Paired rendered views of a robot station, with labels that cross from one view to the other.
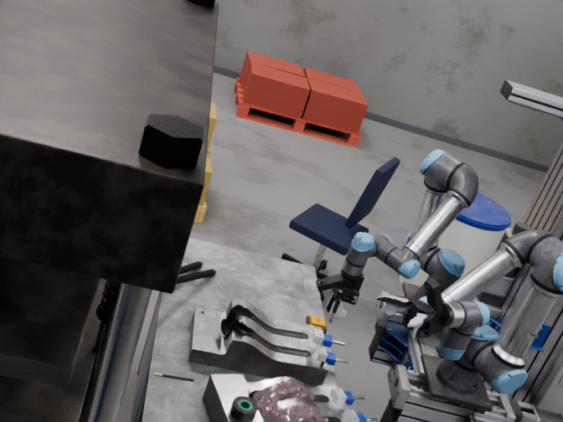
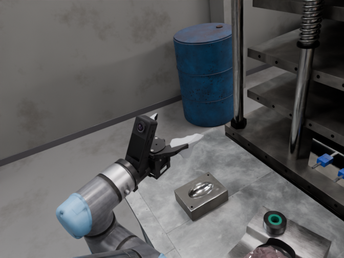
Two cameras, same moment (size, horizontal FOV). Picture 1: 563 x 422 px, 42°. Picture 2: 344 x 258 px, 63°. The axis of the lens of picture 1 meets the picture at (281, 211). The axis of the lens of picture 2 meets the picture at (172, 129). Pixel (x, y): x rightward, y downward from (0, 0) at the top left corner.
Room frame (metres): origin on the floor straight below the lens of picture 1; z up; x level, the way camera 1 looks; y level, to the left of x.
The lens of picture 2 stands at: (2.35, -0.52, 1.85)
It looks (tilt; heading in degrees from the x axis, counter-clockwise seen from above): 35 degrees down; 168
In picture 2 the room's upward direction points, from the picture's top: 10 degrees counter-clockwise
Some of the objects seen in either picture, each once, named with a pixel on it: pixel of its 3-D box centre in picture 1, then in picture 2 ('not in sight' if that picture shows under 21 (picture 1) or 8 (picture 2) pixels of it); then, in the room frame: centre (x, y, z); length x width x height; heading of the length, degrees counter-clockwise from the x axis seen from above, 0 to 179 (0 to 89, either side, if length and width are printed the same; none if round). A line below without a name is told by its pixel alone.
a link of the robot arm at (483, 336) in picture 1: (477, 343); not in sight; (2.18, -0.78, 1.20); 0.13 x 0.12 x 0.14; 33
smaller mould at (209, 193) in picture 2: not in sight; (200, 195); (1.49, -0.26, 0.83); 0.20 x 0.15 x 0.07; 102
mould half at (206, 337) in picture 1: (260, 338); not in sight; (2.28, -0.08, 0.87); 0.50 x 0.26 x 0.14; 102
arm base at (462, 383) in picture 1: (462, 368); not in sight; (2.19, -0.78, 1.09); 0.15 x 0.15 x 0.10
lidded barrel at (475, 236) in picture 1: (449, 248); not in sight; (4.82, -1.23, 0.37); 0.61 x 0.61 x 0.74
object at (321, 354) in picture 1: (332, 358); not in sight; (2.27, -0.36, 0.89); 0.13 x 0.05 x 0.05; 102
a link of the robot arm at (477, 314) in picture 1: (468, 315); (89, 207); (1.93, -0.63, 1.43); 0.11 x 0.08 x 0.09; 123
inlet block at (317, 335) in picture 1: (328, 341); not in sight; (2.38, -0.33, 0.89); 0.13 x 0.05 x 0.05; 102
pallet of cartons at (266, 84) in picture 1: (299, 97); not in sight; (7.65, 0.21, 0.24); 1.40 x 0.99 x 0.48; 98
